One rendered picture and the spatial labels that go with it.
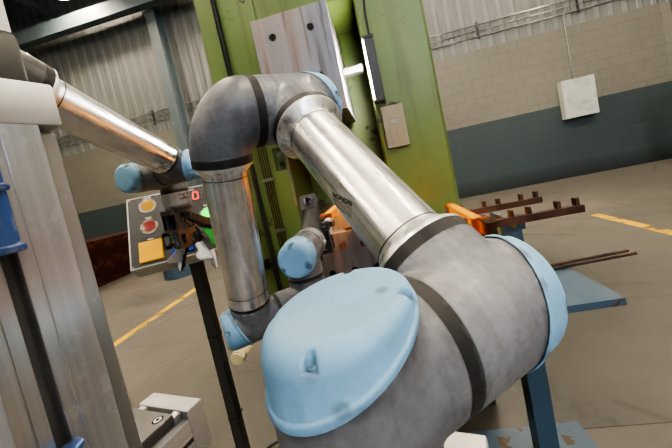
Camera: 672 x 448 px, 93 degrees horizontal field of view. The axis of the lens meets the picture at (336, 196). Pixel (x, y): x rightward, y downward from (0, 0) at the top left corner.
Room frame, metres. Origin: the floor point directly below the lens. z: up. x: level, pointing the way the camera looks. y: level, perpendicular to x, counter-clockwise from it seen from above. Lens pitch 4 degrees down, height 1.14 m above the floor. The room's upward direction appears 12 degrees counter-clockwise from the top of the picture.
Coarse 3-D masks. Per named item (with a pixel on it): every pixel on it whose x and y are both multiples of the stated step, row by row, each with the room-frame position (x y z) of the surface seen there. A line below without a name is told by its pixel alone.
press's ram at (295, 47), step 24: (264, 24) 1.25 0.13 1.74; (288, 24) 1.23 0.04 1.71; (312, 24) 1.22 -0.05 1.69; (264, 48) 1.25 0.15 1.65; (288, 48) 1.24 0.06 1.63; (312, 48) 1.22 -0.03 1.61; (336, 48) 1.27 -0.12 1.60; (264, 72) 1.25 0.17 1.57; (288, 72) 1.24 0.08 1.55; (312, 72) 1.23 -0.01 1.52; (336, 72) 1.21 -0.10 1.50; (360, 72) 1.40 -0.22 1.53
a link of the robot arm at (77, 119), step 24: (48, 72) 0.52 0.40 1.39; (72, 96) 0.56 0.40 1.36; (72, 120) 0.56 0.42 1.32; (96, 120) 0.59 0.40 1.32; (120, 120) 0.63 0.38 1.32; (96, 144) 0.62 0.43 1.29; (120, 144) 0.64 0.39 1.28; (144, 144) 0.68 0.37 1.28; (168, 144) 0.74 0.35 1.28; (168, 168) 0.74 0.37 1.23
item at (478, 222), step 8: (456, 208) 1.02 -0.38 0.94; (464, 208) 0.99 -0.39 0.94; (464, 216) 0.90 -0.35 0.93; (472, 216) 0.86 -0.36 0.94; (480, 216) 0.84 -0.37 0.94; (488, 216) 0.80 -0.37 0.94; (472, 224) 0.80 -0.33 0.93; (480, 224) 0.79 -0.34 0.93; (488, 224) 0.71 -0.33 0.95; (480, 232) 0.79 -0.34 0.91; (488, 232) 0.74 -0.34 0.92; (496, 232) 0.71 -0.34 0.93
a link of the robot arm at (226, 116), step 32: (224, 96) 0.47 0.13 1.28; (192, 128) 0.48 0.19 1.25; (224, 128) 0.47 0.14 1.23; (256, 128) 0.49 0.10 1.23; (192, 160) 0.49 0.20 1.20; (224, 160) 0.48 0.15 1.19; (224, 192) 0.50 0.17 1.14; (224, 224) 0.51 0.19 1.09; (256, 224) 0.55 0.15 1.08; (224, 256) 0.53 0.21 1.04; (256, 256) 0.55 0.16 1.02; (256, 288) 0.55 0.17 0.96; (224, 320) 0.56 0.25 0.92; (256, 320) 0.56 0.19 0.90
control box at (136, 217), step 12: (192, 192) 1.22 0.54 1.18; (132, 204) 1.17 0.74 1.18; (156, 204) 1.18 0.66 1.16; (192, 204) 1.20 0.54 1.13; (204, 204) 1.20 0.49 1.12; (132, 216) 1.14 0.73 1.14; (144, 216) 1.15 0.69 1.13; (156, 216) 1.15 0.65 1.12; (132, 228) 1.12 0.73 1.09; (156, 228) 1.13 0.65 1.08; (132, 240) 1.10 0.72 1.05; (144, 240) 1.10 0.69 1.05; (168, 240) 1.11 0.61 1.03; (132, 252) 1.08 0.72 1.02; (168, 252) 1.09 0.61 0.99; (192, 252) 1.10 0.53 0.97; (216, 252) 1.14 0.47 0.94; (132, 264) 1.05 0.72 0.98; (144, 264) 1.06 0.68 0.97; (156, 264) 1.06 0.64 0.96; (168, 264) 1.09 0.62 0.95
